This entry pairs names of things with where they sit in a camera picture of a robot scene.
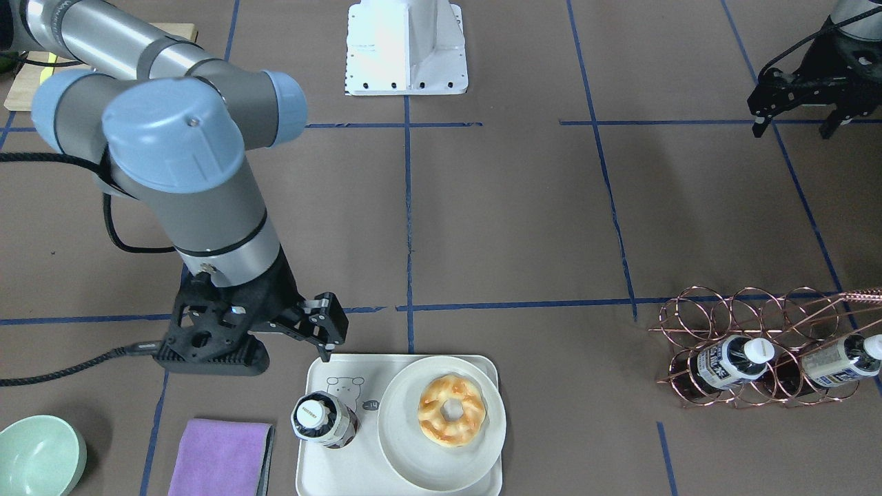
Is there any copper wire bottle rack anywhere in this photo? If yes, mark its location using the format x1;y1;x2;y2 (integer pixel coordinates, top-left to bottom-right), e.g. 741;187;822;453
655;287;880;409

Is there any cream serving tray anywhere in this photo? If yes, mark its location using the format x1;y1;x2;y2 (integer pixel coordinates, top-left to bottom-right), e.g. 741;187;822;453
296;353;503;495

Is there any bamboo cutting board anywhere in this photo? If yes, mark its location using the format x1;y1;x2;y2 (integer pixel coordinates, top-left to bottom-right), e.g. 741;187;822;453
3;23;198;111

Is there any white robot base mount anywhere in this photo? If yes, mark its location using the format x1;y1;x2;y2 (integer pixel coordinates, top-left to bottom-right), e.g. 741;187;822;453
345;1;469;96

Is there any mint green bowl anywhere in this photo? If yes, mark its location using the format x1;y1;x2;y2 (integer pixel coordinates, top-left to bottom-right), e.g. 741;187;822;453
1;415;86;495

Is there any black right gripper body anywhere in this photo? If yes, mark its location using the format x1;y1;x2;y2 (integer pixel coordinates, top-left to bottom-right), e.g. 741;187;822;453
154;250;305;376

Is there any purple folded cloth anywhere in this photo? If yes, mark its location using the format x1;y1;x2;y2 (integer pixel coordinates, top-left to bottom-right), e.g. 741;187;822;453
168;418;275;495

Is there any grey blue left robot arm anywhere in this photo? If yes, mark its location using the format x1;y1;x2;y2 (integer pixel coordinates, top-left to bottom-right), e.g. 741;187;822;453
259;1;880;341

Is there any glazed donut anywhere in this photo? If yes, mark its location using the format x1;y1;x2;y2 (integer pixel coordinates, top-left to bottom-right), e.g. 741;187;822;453
417;375;487;448

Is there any dark green avocado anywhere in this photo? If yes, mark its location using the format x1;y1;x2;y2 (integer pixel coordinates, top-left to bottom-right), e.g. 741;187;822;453
0;52;19;79

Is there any black braided cable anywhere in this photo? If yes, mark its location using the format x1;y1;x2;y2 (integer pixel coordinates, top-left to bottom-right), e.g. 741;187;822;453
0;152;176;388

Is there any tea bottle white cap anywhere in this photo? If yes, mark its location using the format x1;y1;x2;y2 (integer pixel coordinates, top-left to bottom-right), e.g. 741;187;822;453
291;391;359;449

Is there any cream round plate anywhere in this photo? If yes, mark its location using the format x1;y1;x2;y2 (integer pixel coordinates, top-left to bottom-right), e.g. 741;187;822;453
378;357;507;493

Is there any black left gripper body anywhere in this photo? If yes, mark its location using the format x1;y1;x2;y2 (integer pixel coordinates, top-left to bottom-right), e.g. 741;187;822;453
748;31;881;119

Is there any yellow plastic knife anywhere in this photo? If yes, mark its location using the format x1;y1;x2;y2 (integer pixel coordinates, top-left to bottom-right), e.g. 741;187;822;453
39;53;57;85

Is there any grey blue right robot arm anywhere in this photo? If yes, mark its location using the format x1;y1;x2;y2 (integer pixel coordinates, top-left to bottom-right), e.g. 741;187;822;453
2;1;880;387

